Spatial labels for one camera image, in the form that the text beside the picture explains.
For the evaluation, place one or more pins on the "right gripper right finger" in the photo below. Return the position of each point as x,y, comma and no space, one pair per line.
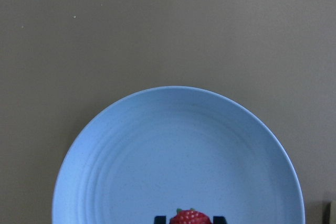
219,220

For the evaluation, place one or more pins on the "blue plate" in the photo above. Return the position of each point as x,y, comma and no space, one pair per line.
166,148

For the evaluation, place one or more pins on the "red strawberry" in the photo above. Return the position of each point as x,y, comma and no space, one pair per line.
189,216

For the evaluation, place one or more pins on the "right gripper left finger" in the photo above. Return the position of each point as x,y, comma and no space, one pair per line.
160,220

